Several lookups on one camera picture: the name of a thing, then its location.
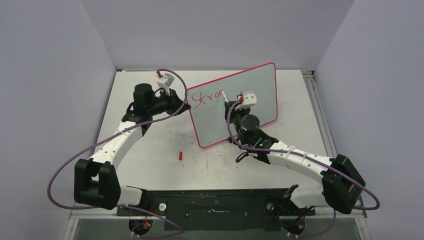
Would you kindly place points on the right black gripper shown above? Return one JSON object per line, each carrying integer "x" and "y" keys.
{"x": 234, "y": 112}

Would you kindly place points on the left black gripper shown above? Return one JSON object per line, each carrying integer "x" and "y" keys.
{"x": 175, "y": 103}

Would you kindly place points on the white red marker pen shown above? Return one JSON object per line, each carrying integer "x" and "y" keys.
{"x": 224, "y": 96}

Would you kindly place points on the pink framed whiteboard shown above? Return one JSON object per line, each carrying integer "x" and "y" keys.
{"x": 255, "y": 89}

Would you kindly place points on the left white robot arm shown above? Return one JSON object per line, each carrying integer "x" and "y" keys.
{"x": 96, "y": 182}

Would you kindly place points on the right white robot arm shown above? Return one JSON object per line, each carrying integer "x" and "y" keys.
{"x": 339, "y": 182}

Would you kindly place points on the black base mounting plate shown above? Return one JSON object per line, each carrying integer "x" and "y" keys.
{"x": 221, "y": 210}

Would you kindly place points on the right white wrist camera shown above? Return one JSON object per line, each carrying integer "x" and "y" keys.
{"x": 247, "y": 99}

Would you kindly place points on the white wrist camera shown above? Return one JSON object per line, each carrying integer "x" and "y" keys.
{"x": 165, "y": 81}
{"x": 247, "y": 99}

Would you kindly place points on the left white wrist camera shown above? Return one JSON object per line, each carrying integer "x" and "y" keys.
{"x": 165, "y": 81}

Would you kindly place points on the aluminium rail frame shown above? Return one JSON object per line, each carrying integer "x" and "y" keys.
{"x": 301, "y": 122}

